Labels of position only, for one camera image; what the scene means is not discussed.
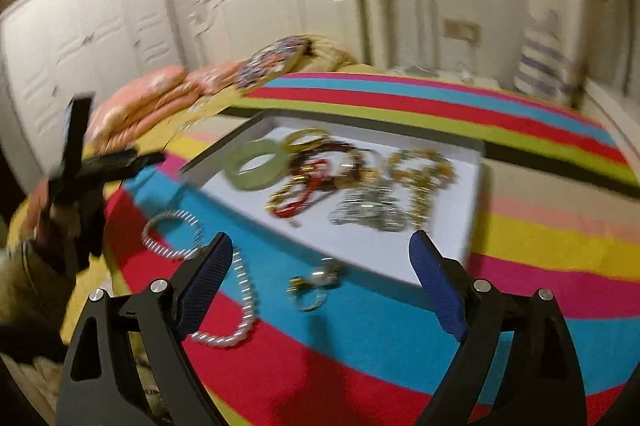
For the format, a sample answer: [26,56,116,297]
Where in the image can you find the green jade bangle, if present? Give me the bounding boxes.
[222,139,288,191]

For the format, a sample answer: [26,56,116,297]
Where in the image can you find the white pearl necklace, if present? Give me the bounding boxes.
[141,208,257,349]

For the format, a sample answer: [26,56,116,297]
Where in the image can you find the gold safety pin brooch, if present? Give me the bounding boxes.
[386,148,456,229]

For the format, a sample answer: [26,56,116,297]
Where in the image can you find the grey shallow cardboard tray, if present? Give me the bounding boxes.
[179,110,484,287]

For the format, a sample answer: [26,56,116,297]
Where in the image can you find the silver rhinestone jewelry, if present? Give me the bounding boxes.
[329,185,407,232]

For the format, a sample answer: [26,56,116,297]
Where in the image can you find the left hand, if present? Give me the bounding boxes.
[21,193,105,277]

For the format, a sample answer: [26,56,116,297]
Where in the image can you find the pink folded quilt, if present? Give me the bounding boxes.
[87,60,244,153]

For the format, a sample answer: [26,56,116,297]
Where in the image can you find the white wardrobe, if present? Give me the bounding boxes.
[1,0,182,169]

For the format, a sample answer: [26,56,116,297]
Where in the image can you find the colourful striped blanket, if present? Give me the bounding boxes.
[105,73,639,425]

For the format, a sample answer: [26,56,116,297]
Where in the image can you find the embroidered round cushion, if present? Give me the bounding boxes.
[235,35,310,93]

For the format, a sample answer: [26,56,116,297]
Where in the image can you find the gold and silver rings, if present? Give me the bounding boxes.
[286,257,347,313]

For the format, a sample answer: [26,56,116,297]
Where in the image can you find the tan crumpled blanket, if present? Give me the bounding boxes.
[299,34,358,72]

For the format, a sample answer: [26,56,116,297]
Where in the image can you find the white wooden headboard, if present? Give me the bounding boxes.
[189,0,392,70]

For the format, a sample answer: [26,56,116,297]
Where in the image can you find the white bedside table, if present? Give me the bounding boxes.
[387,66,501,90]

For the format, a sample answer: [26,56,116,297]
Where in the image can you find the striped ship print curtain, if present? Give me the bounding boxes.
[514,0,588,107]

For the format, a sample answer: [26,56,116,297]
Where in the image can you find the red cord bracelet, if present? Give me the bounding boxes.
[264,157,342,219]

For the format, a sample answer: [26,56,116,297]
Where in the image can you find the wall power socket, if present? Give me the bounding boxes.
[442,19,482,45]

